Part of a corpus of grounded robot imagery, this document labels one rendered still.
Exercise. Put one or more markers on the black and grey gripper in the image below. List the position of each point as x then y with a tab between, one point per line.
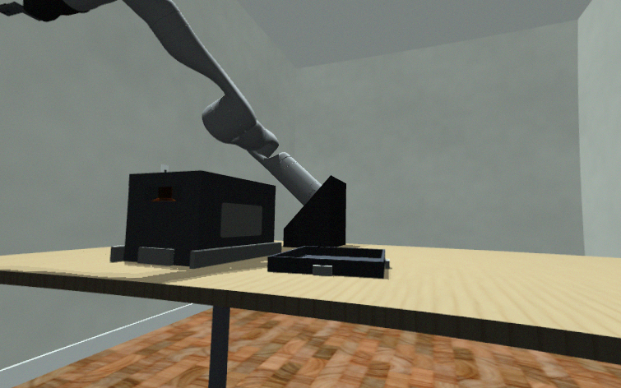
47	10

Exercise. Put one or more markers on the grey bottle crate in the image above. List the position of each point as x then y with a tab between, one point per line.
211	211

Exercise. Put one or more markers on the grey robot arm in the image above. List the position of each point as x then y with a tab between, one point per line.
230	115

